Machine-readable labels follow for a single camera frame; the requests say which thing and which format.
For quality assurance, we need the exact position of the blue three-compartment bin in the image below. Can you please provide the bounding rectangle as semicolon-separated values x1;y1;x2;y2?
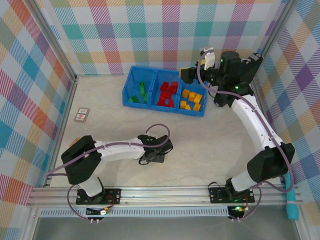
121;65;210;118

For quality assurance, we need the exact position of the black hard case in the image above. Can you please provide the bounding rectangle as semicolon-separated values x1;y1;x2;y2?
213;52;265;108

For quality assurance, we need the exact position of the small printed card box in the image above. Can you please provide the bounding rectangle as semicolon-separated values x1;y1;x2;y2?
74;106;91;123

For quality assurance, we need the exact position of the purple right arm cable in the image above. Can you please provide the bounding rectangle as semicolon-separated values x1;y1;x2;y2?
196;50;294;222

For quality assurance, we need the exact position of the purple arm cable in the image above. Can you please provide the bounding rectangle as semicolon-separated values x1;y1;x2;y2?
196;50;294;222
44;123;172;222

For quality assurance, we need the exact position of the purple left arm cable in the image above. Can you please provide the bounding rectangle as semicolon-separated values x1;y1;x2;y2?
44;123;172;222

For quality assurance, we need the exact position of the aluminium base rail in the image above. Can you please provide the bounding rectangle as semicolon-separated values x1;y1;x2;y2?
26;184;304;209

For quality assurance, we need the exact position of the grey slotted cable duct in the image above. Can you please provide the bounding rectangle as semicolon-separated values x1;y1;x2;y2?
39;206;230;218

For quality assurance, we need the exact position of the aluminium frame post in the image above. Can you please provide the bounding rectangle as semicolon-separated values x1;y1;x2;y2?
29;0;78;81
256;0;300;57

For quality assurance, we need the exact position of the small black electronics bracket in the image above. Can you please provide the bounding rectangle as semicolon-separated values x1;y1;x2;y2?
226;204;248;220
85;206;113;218

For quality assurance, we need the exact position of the aluminium side rail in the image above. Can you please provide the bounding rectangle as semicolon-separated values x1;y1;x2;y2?
44;74;79;188

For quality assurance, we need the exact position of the teal cylindrical handle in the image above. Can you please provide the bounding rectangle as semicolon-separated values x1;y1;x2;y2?
285;172;300;221

